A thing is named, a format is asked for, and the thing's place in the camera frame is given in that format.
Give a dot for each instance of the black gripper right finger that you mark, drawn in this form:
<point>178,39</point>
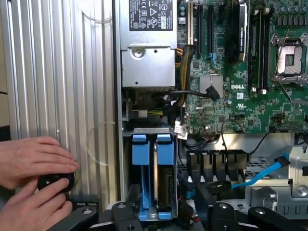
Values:
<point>223,216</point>

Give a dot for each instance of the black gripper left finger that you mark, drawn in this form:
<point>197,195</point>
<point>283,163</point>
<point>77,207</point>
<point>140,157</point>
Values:
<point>125,216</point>

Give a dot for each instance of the blue disk carrier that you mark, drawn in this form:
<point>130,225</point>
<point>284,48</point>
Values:
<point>140,151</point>

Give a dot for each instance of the grey metal disk bay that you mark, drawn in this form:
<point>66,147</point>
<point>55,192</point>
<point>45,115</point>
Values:
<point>151,130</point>

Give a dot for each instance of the person's right hand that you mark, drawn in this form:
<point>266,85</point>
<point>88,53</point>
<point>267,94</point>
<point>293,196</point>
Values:
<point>31,211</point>

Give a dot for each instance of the person's left hand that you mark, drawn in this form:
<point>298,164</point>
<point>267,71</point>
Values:
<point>31,158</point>

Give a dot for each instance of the black plastic fan shroud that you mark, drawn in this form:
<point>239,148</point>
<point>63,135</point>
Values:
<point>216,163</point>

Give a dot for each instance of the clear round plastic disc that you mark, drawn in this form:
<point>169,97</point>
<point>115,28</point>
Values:
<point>103,144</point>
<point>96,9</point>

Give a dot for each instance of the open PC case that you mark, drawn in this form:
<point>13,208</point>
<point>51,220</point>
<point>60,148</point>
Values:
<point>269,144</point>

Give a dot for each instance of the green motherboard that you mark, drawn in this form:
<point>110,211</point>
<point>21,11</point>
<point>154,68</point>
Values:
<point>260,113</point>

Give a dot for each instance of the silver chipset heatsink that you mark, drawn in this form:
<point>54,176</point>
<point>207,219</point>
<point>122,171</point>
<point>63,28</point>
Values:
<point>204,84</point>

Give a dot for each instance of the silver power supply unit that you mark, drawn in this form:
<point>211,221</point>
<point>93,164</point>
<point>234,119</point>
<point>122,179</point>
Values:
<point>149,67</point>

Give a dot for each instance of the CPU socket with levers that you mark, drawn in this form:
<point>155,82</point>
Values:
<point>290,57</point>

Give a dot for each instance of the black RAM slot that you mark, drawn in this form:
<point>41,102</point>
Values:
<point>266,48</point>

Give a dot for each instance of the black graphics card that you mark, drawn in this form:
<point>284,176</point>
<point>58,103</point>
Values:
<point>237,36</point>

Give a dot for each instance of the black expansion slot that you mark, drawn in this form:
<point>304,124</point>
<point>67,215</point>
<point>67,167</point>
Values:
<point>211,29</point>
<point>200,29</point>

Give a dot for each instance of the beige expansion slot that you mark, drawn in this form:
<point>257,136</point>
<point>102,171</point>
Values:
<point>190,21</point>

